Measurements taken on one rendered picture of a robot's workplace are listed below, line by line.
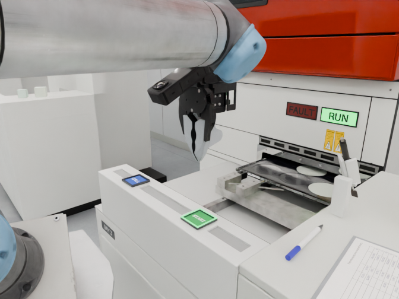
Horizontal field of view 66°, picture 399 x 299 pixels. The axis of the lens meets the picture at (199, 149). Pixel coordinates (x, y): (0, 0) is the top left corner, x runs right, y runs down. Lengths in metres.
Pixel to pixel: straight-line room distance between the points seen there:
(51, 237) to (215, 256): 0.34
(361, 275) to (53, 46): 0.52
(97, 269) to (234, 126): 0.81
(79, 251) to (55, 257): 0.16
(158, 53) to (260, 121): 0.97
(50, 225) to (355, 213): 0.65
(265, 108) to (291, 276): 0.78
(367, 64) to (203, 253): 0.66
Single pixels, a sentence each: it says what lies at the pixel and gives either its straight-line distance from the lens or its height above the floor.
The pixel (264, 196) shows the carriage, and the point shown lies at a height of 0.88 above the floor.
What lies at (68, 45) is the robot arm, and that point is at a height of 1.31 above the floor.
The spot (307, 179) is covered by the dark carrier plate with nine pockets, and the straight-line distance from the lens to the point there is 1.06.
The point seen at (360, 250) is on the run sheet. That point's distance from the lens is 0.63.
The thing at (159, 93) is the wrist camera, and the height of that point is 1.24.
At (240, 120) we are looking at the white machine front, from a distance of 1.29.
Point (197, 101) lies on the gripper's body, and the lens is 0.55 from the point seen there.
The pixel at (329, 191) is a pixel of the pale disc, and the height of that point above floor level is 0.90.
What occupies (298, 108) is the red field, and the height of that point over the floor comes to 1.11.
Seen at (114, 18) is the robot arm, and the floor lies 1.32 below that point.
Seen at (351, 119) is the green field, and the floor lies 1.10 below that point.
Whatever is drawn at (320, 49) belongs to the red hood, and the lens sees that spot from 1.02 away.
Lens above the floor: 1.30
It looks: 18 degrees down
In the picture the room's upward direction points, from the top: straight up
